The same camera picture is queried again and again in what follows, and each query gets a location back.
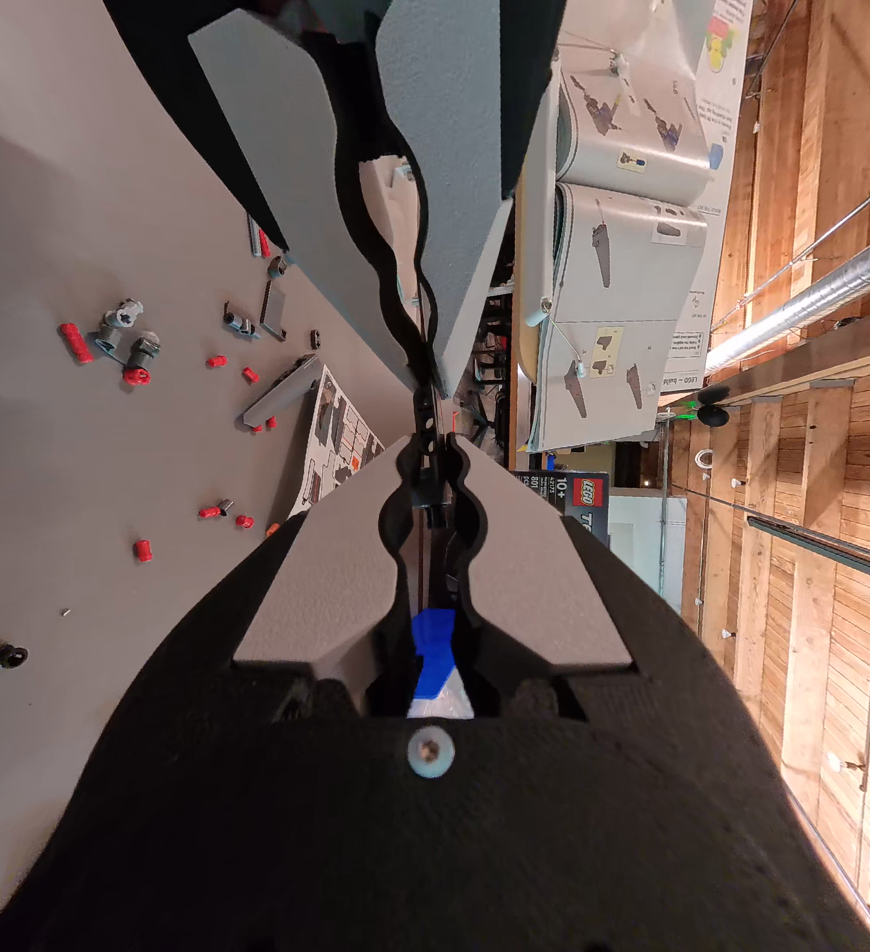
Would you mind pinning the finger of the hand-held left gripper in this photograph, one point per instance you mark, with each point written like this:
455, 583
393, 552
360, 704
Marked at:
457, 149
279, 149

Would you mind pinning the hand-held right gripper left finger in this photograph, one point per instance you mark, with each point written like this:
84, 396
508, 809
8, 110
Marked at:
323, 595

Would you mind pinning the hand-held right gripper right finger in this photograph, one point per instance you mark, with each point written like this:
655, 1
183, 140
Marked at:
554, 595

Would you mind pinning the toy car set box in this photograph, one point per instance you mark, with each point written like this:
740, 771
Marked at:
584, 494

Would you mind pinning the blue plastic bin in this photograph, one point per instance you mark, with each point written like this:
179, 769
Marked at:
431, 639

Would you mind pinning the small grey connector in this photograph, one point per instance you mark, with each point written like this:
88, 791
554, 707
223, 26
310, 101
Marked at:
277, 266
240, 321

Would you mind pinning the sticker sheet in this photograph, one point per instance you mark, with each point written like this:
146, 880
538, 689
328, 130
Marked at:
331, 446

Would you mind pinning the thin grey plate piece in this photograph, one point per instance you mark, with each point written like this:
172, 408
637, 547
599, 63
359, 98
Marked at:
275, 309

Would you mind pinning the open instruction booklet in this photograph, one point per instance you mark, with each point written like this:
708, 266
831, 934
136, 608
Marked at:
628, 260

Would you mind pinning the grey curved panel piece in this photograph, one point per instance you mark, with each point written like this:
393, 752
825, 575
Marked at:
279, 394

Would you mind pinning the cream book stand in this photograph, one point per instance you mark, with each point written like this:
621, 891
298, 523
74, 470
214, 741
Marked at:
524, 357

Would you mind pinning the grey axle connector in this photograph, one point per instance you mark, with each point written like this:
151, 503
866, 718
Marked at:
141, 349
115, 327

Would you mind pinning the black disc lamp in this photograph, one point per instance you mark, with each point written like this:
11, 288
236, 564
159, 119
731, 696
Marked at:
714, 413

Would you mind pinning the white paper sign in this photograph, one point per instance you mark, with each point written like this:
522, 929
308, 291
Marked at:
725, 186

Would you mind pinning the scattered red pins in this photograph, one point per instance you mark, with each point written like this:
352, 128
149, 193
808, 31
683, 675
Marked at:
76, 342

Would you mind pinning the black round connector piece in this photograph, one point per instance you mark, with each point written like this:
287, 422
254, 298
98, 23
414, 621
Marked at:
7, 656

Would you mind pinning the silver air duct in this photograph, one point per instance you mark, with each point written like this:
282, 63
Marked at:
814, 297

